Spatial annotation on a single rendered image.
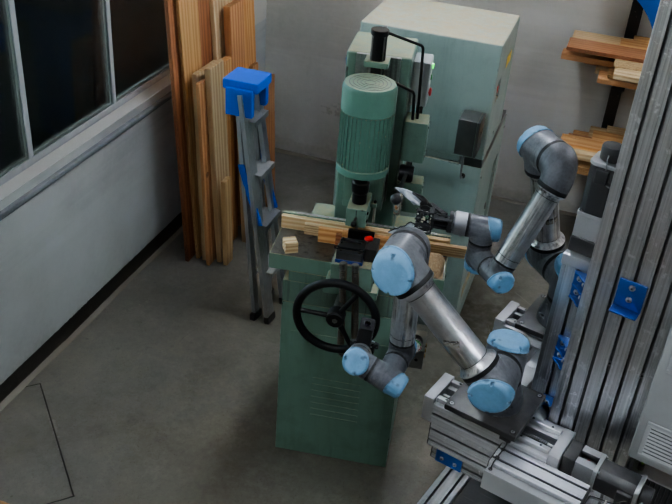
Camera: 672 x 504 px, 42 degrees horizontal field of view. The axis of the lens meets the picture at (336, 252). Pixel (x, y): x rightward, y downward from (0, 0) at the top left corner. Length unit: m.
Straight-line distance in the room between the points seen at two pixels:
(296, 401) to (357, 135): 1.09
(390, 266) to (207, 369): 1.81
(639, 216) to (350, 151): 0.98
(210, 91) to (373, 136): 1.50
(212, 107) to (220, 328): 1.03
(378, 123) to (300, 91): 2.76
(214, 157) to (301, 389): 1.44
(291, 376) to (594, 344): 1.22
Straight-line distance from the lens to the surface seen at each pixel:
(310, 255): 2.97
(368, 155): 2.82
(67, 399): 3.80
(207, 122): 4.23
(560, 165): 2.62
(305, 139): 5.63
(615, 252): 2.38
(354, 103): 2.76
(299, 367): 3.23
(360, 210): 2.95
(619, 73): 4.50
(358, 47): 3.02
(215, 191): 4.36
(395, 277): 2.22
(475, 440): 2.65
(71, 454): 3.57
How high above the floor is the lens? 2.50
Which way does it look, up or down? 32 degrees down
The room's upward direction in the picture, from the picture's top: 5 degrees clockwise
